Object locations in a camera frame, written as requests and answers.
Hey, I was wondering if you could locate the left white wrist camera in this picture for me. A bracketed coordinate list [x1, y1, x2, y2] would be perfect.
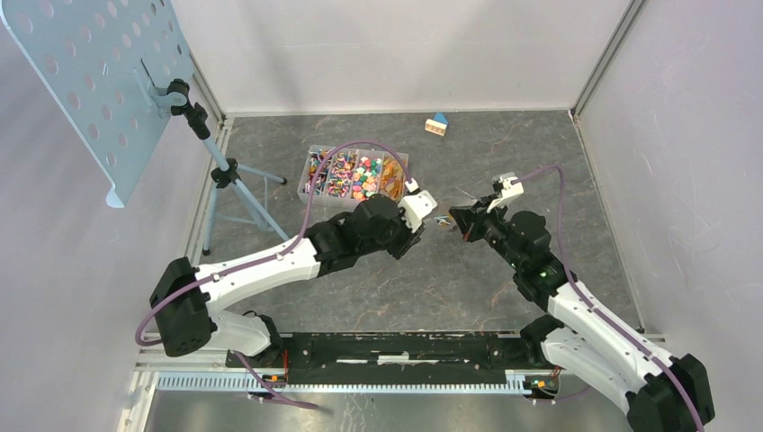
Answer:
[398, 178, 437, 232]

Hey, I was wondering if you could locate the light blue perforated board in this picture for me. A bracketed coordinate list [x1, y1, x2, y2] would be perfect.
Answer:
[1, 0, 194, 208]

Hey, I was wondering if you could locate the clear round plastic jar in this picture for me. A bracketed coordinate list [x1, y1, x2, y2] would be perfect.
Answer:
[434, 215, 455, 229]

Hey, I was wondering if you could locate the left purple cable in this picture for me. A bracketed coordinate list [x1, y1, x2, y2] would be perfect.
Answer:
[134, 140, 418, 411]

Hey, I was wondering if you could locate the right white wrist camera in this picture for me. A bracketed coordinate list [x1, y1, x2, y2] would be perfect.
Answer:
[487, 172, 524, 212]

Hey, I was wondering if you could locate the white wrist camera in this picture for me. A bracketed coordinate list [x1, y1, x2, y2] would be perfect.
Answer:
[398, 178, 437, 232]
[487, 172, 524, 212]

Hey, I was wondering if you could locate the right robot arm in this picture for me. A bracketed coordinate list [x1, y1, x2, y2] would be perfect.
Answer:
[449, 202, 715, 431]

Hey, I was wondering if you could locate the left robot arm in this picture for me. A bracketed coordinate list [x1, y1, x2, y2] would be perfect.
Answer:
[149, 191, 436, 367]

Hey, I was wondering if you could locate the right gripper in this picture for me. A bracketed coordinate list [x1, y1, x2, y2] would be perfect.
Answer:
[449, 193, 524, 271]

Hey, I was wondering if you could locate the clear compartment candy box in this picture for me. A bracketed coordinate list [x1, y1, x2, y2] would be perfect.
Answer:
[297, 146, 408, 210]

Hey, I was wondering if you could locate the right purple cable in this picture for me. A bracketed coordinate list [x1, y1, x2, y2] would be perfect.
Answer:
[512, 165, 707, 432]

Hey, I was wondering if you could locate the toy block house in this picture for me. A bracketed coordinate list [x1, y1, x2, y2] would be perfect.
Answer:
[425, 112, 449, 137]

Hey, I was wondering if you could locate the purple cable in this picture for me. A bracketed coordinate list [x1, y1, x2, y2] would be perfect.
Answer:
[512, 165, 707, 432]
[134, 140, 418, 411]

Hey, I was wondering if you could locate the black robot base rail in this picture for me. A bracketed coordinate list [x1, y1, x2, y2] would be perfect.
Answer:
[247, 331, 561, 387]

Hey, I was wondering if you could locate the light blue tripod stand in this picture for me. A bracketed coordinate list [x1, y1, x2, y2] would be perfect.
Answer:
[146, 79, 289, 257]

